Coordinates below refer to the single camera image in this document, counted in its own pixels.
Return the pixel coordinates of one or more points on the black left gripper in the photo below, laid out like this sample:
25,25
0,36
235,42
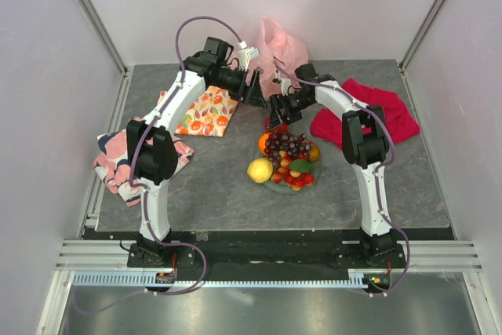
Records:
253,95

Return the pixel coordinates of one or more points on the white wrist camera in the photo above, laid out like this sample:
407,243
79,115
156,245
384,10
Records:
246,54
284,83

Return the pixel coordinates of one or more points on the yellow fake pear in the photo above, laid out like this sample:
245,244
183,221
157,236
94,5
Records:
260,170

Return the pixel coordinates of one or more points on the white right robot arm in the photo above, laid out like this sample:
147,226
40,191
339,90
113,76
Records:
366,145

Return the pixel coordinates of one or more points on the orange fake mandarin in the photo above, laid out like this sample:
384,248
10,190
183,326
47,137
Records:
262,143

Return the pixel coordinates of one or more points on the orange floral cloth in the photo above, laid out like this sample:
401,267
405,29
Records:
192,112

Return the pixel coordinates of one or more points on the pink navy floral cloth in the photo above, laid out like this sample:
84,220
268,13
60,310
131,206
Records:
113,168

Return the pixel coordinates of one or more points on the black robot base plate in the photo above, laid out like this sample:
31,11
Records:
330,248

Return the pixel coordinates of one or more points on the pink plastic bag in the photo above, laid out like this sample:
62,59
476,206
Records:
273,41

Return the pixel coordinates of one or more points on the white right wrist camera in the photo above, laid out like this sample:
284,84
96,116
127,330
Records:
284,83

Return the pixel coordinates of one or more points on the grey-green round plate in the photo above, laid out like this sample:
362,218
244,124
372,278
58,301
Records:
268,186

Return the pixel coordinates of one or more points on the brown fake kiwi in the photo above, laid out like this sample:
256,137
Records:
314,153

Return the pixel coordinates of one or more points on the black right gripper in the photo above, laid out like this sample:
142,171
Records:
280,101

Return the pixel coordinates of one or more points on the red yellow fake fruit bunch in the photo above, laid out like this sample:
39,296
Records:
294,175

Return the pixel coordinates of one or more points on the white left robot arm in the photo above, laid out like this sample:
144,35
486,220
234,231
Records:
151,151

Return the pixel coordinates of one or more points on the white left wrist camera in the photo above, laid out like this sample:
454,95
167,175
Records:
246,54

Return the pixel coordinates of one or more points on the purple fake grape bunch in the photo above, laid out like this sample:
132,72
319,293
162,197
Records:
287,144

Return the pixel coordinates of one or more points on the red fake apple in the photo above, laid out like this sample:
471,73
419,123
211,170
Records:
280,128

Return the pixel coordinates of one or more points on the blue-grey cable duct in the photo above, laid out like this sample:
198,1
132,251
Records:
151,279

